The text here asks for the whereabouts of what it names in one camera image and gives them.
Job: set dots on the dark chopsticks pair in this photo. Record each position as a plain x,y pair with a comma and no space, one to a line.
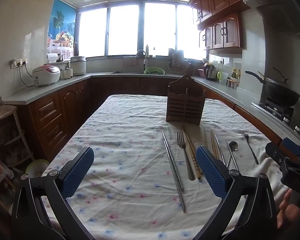
172,160

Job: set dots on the wooden lower cabinets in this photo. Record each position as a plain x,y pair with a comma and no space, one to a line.
50,120

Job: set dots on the kitchen sink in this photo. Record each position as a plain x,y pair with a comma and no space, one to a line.
126,73

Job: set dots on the kitchen window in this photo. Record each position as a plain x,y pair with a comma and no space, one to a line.
125,27

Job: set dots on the wooden upper cabinets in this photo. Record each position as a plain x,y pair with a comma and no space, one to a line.
225,30

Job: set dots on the range hood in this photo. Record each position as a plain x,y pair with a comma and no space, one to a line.
280,7

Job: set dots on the wooden shelf stand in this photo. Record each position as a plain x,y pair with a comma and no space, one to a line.
7,135

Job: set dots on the metal fork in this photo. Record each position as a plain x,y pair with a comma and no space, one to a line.
181,140

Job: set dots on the small wall socket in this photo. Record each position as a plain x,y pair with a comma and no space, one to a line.
221,61

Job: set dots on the condiment bottles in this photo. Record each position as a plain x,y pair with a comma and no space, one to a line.
235,73

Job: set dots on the tall white cooker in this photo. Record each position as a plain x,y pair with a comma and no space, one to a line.
78,66

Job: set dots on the floral white tablecloth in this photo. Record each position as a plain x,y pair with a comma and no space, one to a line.
130,130

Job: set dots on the kitchen tool crock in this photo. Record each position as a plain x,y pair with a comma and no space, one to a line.
190,66

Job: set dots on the wooden utensil holder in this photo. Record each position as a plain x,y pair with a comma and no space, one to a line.
185,105

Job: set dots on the tropical fruit wall poster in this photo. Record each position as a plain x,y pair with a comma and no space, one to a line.
62,27

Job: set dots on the gas stove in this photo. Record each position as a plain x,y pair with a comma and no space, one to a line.
275,110

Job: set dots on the chrome faucet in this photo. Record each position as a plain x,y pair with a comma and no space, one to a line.
144,60

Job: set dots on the brown patterned wooden chopstick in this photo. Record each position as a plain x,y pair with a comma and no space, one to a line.
193,152
191,155

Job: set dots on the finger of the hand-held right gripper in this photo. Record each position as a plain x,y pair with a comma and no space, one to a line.
275,151
292,147

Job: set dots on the electric kettle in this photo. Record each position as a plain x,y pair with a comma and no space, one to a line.
210,72

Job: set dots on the wall socket strip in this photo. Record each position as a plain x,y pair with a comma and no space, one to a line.
19,63

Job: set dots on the knife and board rack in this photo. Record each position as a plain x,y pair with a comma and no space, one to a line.
176,58

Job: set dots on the spice jars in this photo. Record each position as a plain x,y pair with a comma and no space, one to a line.
232,83

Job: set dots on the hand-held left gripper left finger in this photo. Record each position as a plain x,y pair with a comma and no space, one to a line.
80,171

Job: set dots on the black wok with lid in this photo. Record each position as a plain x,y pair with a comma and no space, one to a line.
281,92

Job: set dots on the round-bowl metal spoon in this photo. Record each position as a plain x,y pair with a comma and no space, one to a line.
233,145

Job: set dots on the wooden cabinets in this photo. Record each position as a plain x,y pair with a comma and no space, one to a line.
225,30
50,120

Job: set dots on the green rimmed basin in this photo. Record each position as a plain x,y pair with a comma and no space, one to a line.
36,168

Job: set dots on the white rice cooker red lid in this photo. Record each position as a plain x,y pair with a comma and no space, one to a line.
46,75

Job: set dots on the small steel fork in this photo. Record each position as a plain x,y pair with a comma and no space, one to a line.
246,136

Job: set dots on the green colander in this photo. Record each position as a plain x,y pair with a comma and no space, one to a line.
154,70

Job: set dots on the paper towel roll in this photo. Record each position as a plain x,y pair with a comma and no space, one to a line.
52,58

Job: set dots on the grey countertop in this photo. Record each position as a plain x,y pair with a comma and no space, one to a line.
72,83

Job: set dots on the person's right hand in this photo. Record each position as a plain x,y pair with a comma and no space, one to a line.
290,215

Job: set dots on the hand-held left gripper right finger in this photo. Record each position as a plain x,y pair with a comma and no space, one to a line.
210,170

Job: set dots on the light bamboo chopstick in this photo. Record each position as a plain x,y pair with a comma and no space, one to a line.
205,137
212,140

